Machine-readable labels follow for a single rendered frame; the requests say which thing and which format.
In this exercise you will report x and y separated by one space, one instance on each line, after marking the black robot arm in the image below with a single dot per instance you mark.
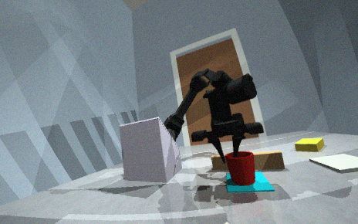
226 91

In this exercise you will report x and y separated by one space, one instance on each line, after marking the yellow rectangular block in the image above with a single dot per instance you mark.
309 144

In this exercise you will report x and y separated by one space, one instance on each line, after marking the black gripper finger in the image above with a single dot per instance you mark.
236 143
217 145

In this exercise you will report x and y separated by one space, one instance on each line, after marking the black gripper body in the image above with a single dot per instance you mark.
251 128

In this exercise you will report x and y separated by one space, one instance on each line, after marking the tan wooden bar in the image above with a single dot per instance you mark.
264 160

